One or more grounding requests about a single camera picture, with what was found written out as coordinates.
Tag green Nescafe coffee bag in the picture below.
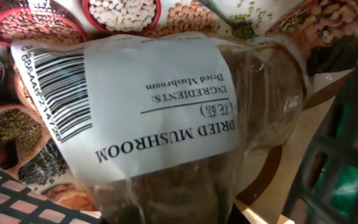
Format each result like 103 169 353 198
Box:
301 81 358 223

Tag grey plastic basket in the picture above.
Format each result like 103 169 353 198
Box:
0 40 358 224

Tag beige dried mushroom bag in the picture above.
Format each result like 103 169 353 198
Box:
0 0 358 224

